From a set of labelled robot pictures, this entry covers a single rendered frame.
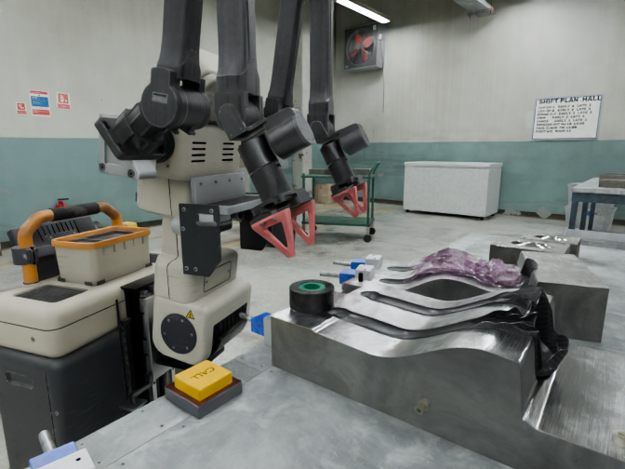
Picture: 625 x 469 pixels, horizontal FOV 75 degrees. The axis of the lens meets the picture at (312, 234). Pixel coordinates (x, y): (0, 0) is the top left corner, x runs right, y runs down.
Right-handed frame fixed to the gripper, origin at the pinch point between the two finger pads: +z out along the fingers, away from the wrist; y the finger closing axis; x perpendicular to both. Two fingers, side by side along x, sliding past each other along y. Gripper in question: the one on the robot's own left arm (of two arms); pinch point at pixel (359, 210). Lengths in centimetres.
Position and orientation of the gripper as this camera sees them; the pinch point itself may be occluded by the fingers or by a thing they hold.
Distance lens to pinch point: 111.2
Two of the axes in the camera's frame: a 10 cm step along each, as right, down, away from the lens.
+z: 4.3, 9.0, 0.3
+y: 3.5, -1.9, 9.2
